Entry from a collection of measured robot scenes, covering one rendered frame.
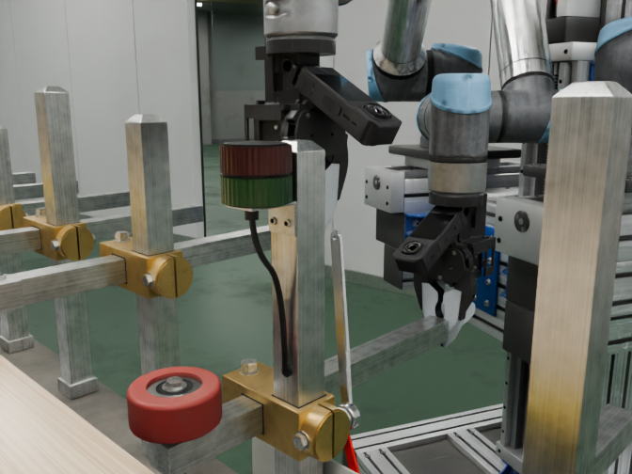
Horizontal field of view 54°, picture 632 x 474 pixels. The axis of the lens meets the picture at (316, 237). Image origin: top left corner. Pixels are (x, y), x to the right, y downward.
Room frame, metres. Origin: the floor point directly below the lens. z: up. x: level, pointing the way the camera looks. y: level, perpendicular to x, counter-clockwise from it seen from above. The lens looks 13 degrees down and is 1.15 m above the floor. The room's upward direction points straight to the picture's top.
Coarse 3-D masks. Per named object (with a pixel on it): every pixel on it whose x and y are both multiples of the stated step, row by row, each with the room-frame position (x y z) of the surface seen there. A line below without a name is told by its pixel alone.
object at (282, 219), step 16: (224, 144) 0.50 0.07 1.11; (240, 144) 0.49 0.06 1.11; (256, 144) 0.49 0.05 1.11; (272, 144) 0.49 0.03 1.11; (288, 144) 0.51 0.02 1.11; (224, 176) 0.50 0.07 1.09; (240, 176) 0.48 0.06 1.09; (256, 176) 0.48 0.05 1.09; (272, 176) 0.49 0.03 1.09; (240, 208) 0.49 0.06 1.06; (256, 208) 0.48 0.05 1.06; (272, 208) 0.50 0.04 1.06; (288, 208) 0.52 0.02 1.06; (272, 224) 0.53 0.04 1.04; (288, 224) 0.52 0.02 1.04; (256, 240) 0.51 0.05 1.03; (272, 272) 0.52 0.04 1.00; (288, 368) 0.52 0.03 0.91
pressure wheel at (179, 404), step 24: (144, 384) 0.49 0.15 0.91; (168, 384) 0.49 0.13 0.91; (192, 384) 0.50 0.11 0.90; (216, 384) 0.49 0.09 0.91; (144, 408) 0.46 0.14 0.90; (168, 408) 0.45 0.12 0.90; (192, 408) 0.46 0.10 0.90; (216, 408) 0.48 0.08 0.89; (144, 432) 0.46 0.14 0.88; (168, 432) 0.45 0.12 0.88; (192, 432) 0.46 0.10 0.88
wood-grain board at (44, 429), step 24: (0, 360) 0.56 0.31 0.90; (0, 384) 0.51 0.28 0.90; (24, 384) 0.51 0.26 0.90; (0, 408) 0.46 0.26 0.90; (24, 408) 0.46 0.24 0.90; (48, 408) 0.46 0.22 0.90; (0, 432) 0.43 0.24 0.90; (24, 432) 0.43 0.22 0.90; (48, 432) 0.43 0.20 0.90; (72, 432) 0.43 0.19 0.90; (96, 432) 0.43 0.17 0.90; (0, 456) 0.39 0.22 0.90; (24, 456) 0.39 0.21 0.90; (48, 456) 0.39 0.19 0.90; (72, 456) 0.39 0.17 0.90; (96, 456) 0.39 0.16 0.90; (120, 456) 0.39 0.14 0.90
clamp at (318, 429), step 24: (240, 384) 0.57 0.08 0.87; (264, 384) 0.57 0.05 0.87; (264, 408) 0.54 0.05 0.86; (288, 408) 0.52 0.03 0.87; (312, 408) 0.52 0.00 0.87; (336, 408) 0.52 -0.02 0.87; (264, 432) 0.54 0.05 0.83; (288, 432) 0.52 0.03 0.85; (312, 432) 0.50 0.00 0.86; (336, 432) 0.52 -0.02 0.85; (312, 456) 0.50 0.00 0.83
